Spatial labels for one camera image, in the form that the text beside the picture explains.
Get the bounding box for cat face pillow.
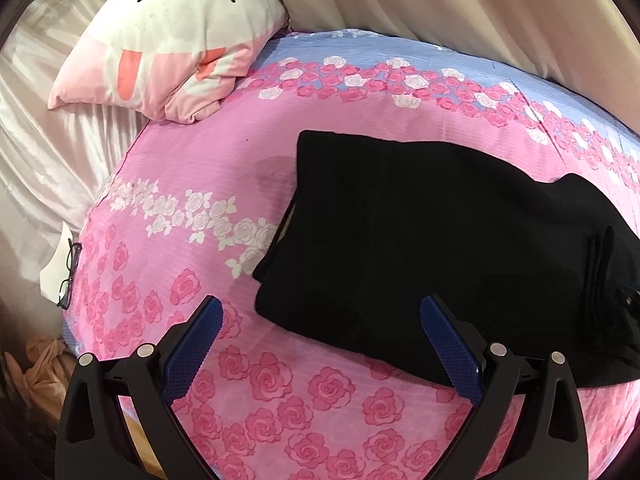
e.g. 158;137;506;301
47;0;291;125

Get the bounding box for black eyeglasses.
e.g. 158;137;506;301
57;242;83;310

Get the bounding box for white paper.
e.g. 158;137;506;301
40;225;76;303

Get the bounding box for silky white curtain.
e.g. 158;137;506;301
0;0;146;311

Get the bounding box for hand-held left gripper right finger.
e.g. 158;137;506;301
419;294;591;480

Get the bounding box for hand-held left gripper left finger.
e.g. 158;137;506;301
54;295;224;480

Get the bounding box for black pants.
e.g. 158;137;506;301
252;130;640;388

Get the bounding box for beige curtain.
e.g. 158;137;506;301
250;0;640;136

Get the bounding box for peach cloth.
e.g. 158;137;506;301
5;335;76;411

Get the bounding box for pink floral bed sheet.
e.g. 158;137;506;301
59;27;640;480

